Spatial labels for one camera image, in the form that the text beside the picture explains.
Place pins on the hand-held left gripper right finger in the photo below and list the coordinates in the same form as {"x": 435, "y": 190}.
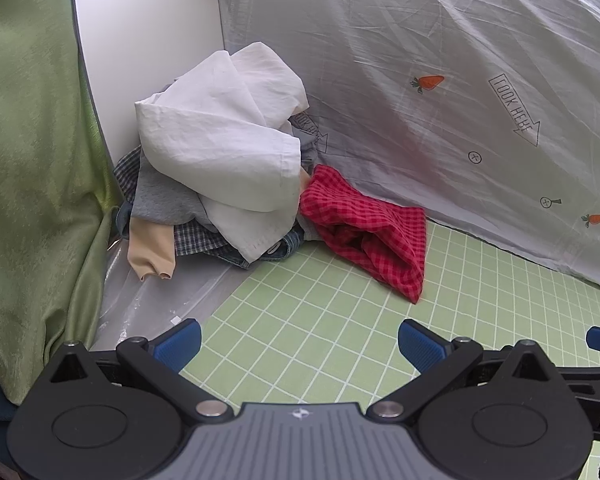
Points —
{"x": 420, "y": 346}

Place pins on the grey carrot print sheet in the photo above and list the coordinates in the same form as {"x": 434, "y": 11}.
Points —
{"x": 430, "y": 35}

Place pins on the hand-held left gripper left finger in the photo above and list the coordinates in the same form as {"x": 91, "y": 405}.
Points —
{"x": 182, "y": 341}

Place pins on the green curtain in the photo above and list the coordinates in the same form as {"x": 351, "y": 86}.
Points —
{"x": 30, "y": 160}

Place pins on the white board panel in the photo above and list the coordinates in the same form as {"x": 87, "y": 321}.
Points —
{"x": 145, "y": 35}

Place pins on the green grid bed sheet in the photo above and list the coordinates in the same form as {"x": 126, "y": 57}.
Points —
{"x": 330, "y": 310}

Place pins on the clear plastic sheet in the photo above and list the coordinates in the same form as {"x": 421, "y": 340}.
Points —
{"x": 145, "y": 310}

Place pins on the beige garment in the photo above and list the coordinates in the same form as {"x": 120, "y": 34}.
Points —
{"x": 150, "y": 250}

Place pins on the red checked shorts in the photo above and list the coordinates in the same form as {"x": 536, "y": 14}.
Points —
{"x": 370, "y": 220}

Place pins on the blue denim garment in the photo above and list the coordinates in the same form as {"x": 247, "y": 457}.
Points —
{"x": 280, "y": 248}

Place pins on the blue checked shirt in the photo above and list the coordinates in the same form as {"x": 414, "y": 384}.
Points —
{"x": 200, "y": 242}

